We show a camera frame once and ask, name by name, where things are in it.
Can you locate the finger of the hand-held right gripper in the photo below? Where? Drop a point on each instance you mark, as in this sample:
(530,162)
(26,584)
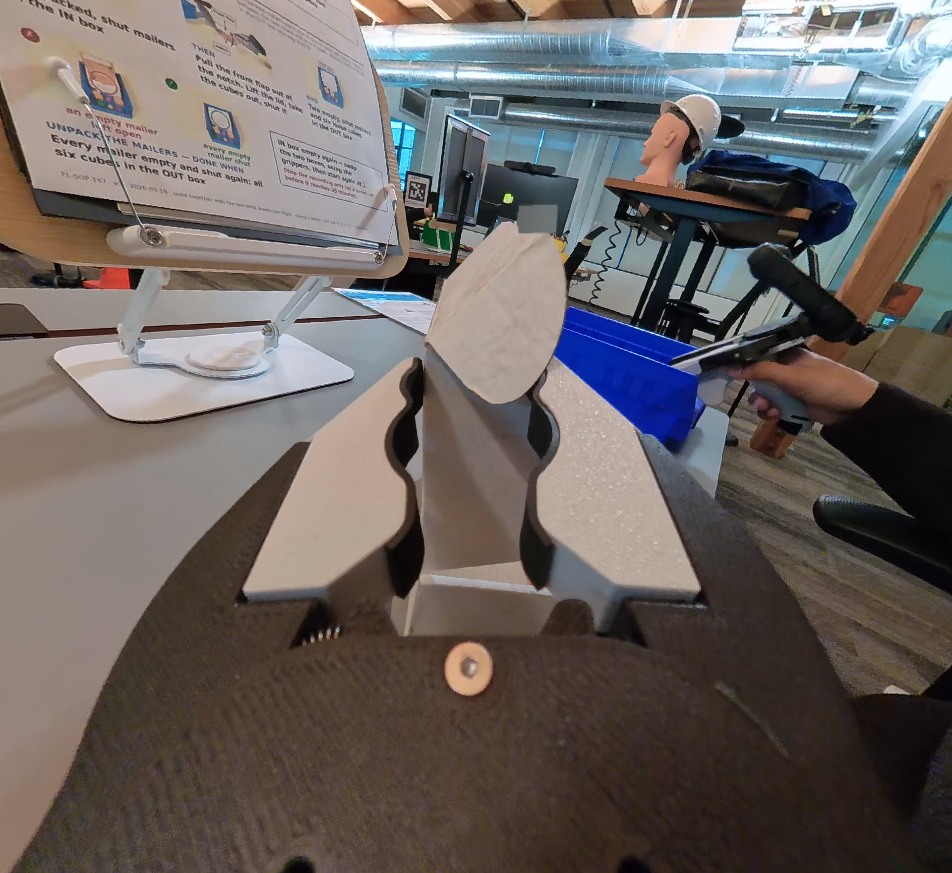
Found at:
(718,378)
(710,352)

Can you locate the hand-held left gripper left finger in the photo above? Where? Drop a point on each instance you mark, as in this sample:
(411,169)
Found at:
(335,516)

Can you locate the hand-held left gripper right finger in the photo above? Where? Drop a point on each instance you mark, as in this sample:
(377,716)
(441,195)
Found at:
(617,516)

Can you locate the blue plastic bin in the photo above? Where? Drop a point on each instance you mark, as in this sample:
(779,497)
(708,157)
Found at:
(632,382)

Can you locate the white cardboard mailer box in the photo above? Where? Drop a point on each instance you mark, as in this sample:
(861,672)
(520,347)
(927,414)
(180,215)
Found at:
(491,308)

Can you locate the person's right forearm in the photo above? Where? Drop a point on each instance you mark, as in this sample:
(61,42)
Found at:
(907,456)

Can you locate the grey desk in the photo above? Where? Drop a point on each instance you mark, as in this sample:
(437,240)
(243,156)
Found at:
(111,479)

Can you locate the blue jacket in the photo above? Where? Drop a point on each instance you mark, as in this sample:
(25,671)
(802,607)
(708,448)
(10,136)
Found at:
(825,204)

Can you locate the wooden table with black legs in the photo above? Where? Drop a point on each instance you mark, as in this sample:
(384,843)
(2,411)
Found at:
(647,190)

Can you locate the white stand with wooden board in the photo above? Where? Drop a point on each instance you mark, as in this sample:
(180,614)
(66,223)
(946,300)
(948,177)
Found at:
(223,375)

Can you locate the mannequin head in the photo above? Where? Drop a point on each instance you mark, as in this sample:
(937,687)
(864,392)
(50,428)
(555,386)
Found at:
(662,152)

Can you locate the white printed leaflet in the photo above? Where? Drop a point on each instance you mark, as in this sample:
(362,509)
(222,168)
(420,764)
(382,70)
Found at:
(401,308)

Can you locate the black office chair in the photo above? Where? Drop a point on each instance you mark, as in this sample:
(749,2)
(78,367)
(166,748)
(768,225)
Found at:
(892,535)

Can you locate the black monitor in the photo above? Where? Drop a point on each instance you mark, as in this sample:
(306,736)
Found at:
(535,189)

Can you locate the black tripod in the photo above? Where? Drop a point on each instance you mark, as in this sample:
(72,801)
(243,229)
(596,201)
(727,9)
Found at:
(465,218)

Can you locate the small green plastic bin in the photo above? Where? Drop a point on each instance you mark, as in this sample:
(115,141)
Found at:
(439,237)

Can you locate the grey monitor on pole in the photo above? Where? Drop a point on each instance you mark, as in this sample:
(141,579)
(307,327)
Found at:
(461,159)

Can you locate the black white marker tag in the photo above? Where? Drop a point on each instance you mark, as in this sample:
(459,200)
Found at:
(419,189)

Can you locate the person's black sweater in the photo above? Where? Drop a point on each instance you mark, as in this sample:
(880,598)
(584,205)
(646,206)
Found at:
(922,776)

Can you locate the printed instruction sheet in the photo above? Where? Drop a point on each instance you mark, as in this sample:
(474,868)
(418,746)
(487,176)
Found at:
(186,107)

